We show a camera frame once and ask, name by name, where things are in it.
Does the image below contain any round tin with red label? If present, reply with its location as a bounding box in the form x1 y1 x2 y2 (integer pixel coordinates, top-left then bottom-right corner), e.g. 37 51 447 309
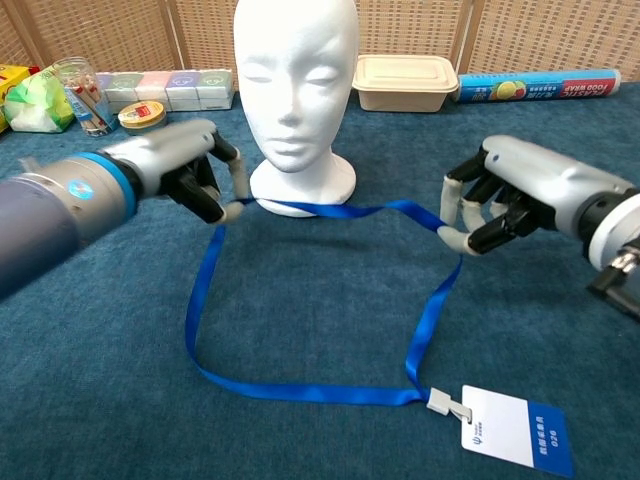
117 100 168 137

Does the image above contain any yellow snack box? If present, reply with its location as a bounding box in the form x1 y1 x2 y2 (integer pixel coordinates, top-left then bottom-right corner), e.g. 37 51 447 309
0 63 32 134

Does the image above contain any woven bamboo folding screen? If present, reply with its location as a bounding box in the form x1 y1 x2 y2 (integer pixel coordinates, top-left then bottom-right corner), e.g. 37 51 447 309
0 0 640 91

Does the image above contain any blue carpet table cover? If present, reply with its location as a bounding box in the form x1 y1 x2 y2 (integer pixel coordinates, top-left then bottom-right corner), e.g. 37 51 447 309
0 82 640 480

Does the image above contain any purple tissue pack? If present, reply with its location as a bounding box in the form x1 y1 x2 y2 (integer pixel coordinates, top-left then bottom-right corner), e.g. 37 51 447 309
165 70 202 112

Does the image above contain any blue plastic food wrap roll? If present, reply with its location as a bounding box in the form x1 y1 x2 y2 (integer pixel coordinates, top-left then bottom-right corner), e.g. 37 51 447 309
456 68 623 104

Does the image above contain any clear jar with sticks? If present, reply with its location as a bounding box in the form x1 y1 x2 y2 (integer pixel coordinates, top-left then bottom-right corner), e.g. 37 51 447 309
53 56 120 139

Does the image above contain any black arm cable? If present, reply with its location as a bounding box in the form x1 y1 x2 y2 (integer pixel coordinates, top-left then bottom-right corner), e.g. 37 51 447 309
587 247 640 321

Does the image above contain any pink tissue pack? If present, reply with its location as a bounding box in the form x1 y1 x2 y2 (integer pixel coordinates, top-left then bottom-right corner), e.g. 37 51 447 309
135 71 172 112

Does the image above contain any beige lidded lunch box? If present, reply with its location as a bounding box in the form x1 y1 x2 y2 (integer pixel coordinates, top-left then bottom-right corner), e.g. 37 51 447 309
352 54 460 113

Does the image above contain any green white plastic bag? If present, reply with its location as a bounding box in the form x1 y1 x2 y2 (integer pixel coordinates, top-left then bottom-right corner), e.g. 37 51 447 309
3 67 76 134

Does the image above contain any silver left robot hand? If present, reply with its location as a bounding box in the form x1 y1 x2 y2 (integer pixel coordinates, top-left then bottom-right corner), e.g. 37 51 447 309
102 118 250 226

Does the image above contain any white foam mannequin head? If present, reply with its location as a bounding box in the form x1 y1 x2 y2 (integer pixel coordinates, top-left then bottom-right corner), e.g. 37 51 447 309
233 0 358 218

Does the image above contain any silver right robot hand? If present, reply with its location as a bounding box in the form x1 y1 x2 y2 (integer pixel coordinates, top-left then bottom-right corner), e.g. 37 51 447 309
438 134 639 256

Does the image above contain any blue lanyard with badge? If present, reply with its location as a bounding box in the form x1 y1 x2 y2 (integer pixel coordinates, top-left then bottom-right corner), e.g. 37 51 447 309
184 197 577 479

